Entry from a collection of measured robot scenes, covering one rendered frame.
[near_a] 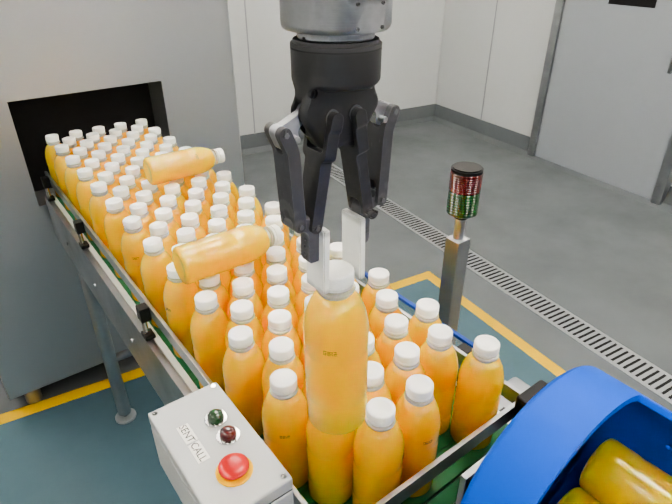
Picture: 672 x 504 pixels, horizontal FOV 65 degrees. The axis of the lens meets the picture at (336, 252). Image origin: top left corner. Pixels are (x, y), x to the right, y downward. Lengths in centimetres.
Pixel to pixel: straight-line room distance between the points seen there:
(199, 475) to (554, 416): 40
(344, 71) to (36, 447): 214
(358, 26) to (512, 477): 43
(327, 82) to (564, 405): 39
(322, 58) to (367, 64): 4
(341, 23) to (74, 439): 212
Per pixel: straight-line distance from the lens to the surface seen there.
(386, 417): 72
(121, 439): 230
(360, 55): 43
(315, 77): 44
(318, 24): 42
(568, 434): 59
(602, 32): 463
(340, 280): 53
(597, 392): 63
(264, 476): 68
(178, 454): 72
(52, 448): 237
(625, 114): 454
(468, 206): 109
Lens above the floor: 164
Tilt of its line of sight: 30 degrees down
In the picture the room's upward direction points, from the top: straight up
